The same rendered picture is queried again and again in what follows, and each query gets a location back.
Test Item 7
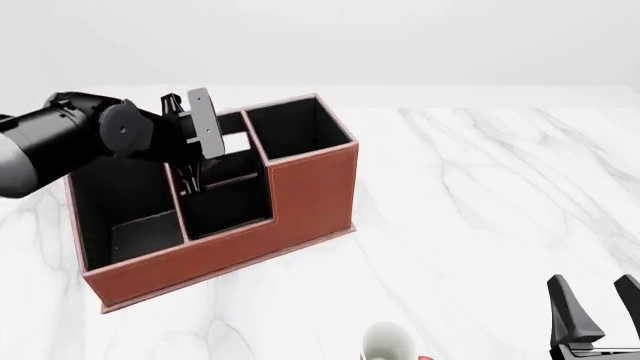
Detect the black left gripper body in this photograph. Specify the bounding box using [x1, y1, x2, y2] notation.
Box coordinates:
[169, 110, 204, 168]

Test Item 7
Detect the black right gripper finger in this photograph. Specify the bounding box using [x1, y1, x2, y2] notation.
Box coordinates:
[613, 273, 640, 328]
[546, 273, 607, 345]

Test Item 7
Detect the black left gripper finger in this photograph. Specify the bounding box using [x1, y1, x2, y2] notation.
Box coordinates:
[159, 92, 183, 117]
[175, 161, 207, 198]

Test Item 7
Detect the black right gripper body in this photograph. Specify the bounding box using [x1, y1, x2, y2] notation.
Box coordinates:
[548, 338, 640, 360]

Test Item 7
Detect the white book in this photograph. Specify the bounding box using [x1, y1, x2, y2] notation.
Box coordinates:
[220, 130, 252, 154]

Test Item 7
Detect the red-brown desk caddy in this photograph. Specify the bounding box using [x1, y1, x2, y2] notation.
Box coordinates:
[64, 92, 361, 315]

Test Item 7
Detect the grey plate on black stalk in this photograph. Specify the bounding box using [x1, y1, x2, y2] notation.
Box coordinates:
[186, 87, 227, 160]

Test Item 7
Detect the white mug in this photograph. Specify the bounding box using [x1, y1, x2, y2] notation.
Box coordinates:
[360, 320, 432, 360]

